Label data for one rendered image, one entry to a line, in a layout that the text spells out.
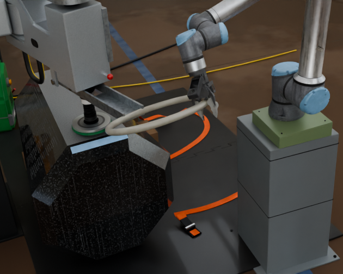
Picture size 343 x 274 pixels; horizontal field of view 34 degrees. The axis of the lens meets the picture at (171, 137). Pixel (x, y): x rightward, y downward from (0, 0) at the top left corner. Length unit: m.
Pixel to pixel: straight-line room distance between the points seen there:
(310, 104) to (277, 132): 0.24
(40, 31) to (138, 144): 0.80
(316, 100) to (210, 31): 0.68
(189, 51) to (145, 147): 0.99
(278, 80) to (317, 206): 0.77
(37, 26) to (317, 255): 2.05
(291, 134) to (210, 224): 1.08
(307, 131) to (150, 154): 0.89
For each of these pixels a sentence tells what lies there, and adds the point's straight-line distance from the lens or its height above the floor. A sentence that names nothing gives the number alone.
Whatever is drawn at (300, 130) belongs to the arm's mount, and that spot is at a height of 0.92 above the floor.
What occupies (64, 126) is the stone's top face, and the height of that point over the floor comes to 0.84.
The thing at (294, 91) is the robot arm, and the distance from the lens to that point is 2.80.
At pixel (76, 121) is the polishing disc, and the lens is 3.18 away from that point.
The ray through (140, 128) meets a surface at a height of 1.26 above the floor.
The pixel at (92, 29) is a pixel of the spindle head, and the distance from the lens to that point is 2.88.
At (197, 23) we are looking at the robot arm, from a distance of 2.50.
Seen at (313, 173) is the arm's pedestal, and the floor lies 0.64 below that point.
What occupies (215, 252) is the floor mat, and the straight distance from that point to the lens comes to 3.53.
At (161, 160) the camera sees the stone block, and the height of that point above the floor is 0.60.
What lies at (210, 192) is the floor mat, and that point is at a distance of 3.99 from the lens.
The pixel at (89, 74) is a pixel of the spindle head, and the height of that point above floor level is 1.22.
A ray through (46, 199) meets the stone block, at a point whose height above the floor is 0.59.
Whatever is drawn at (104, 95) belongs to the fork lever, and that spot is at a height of 1.09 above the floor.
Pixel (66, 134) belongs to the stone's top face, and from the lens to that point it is 3.19.
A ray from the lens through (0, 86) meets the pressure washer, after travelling 5.00.
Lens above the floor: 2.40
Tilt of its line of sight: 31 degrees down
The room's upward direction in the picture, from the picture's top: 5 degrees counter-clockwise
